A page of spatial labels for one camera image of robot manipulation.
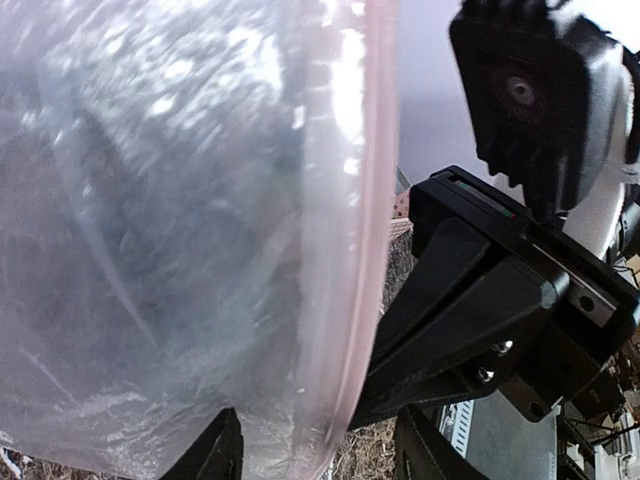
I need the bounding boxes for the white slotted cable duct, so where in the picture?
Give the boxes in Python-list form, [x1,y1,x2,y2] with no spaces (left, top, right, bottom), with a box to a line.
[438,392,560,480]

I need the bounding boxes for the pink plastic basket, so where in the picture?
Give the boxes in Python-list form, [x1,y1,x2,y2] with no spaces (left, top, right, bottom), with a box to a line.
[390,189,412,241]

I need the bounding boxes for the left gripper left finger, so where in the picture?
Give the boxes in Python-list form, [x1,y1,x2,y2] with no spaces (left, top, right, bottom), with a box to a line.
[161,408,244,480]

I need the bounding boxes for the clear dotted zip bag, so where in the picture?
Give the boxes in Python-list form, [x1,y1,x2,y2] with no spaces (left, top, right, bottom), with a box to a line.
[1,1,398,479]

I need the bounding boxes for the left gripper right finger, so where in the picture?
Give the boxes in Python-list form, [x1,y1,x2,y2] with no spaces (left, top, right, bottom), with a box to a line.
[393,405,488,480]

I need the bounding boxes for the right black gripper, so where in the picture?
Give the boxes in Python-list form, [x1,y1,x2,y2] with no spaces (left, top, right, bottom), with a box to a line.
[351,167,639,428]

